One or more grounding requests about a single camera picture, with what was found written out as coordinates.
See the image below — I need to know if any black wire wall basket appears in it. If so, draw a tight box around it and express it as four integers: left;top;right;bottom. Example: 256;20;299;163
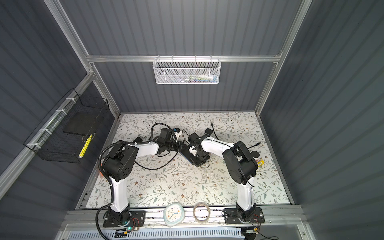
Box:
24;91;110;164

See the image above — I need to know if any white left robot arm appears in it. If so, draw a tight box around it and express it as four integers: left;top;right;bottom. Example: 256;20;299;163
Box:
98;128;186;226

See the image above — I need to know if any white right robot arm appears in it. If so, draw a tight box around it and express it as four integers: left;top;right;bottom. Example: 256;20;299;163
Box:
188;133;259;222

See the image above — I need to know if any clear tape ring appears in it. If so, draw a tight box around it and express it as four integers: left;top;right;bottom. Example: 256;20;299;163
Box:
192;202;211;223

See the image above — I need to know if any white wire mesh basket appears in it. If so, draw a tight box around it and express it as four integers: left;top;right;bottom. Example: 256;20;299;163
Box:
153;59;222;85

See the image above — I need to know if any white analog clock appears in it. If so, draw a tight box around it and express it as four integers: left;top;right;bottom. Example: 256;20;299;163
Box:
163;202;185;227

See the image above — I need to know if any black power adapter with cord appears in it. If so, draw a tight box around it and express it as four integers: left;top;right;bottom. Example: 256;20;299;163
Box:
184;128;213;143

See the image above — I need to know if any yellow marker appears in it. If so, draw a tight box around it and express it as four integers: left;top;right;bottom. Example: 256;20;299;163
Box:
257;160;265;168

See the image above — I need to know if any black ethernet cable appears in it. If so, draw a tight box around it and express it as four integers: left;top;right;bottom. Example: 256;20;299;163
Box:
209;122;261;150
134;149;179;171

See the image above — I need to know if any pink tape roll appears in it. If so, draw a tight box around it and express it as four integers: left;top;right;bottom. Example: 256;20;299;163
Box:
251;151;260;159

